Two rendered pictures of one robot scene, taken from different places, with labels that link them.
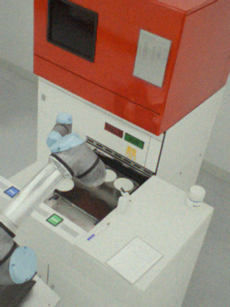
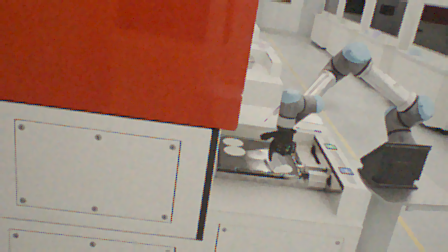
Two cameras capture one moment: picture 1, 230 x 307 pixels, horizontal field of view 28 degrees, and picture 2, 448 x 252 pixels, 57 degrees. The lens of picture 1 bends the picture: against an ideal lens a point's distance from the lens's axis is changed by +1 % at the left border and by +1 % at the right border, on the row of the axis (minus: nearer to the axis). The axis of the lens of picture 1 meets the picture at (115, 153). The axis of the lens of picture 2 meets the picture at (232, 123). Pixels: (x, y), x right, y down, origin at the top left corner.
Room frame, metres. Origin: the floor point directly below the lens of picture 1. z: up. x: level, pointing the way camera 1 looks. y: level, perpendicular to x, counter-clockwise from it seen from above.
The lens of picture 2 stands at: (2.87, 1.45, 1.67)
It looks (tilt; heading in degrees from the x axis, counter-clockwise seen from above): 20 degrees down; 234
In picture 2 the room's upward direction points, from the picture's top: 9 degrees clockwise
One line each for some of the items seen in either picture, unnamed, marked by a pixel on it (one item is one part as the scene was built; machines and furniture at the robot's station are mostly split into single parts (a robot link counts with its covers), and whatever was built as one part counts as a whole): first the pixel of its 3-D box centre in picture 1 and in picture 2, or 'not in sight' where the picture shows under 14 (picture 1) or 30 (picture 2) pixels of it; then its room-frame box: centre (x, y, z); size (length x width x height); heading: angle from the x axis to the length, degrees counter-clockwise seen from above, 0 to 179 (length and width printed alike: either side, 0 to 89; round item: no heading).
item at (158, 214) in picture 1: (146, 235); (267, 128); (1.44, -0.20, 0.89); 0.62 x 0.35 x 0.14; 149
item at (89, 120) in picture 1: (94, 131); (211, 139); (2.02, 0.13, 1.02); 0.82 x 0.03 x 0.40; 59
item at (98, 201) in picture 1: (94, 184); (256, 154); (1.72, 0.08, 0.90); 0.34 x 0.34 x 0.01; 59
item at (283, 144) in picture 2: not in sight; (283, 139); (1.75, 0.26, 1.05); 0.09 x 0.08 x 0.12; 103
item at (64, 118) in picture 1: (64, 125); (290, 103); (1.75, 0.26, 1.21); 0.09 x 0.08 x 0.11; 172
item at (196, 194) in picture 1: (195, 197); not in sight; (1.62, -0.41, 1.01); 0.07 x 0.07 x 0.10
